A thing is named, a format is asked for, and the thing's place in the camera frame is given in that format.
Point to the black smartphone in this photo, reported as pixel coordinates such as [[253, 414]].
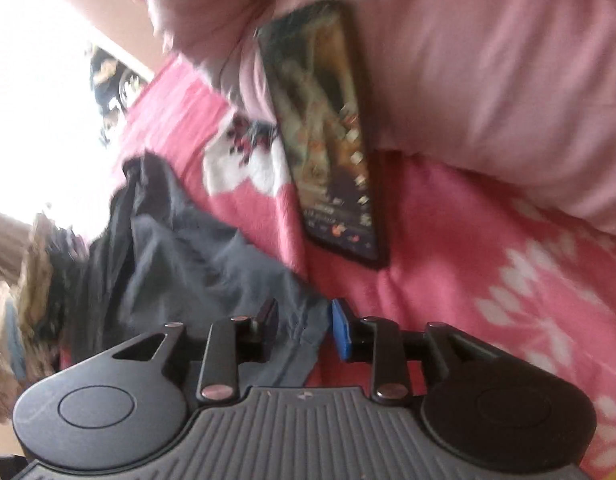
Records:
[[328, 135]]

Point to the wheelchair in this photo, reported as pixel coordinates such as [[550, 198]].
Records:
[[110, 95]]

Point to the stack of light folded clothes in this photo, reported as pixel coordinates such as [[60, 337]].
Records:
[[7, 340]]

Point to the dark grey garment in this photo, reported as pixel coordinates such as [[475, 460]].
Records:
[[187, 260]]

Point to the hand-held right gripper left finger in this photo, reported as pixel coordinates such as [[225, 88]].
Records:
[[265, 332]]

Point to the stack of khaki and dark clothes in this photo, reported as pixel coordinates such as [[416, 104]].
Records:
[[52, 270]]

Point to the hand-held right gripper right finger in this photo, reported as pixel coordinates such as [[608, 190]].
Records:
[[340, 330]]

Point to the red floral blanket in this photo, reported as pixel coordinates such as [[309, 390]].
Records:
[[438, 240]]

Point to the pink quilt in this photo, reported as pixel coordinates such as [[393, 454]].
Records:
[[463, 85]]

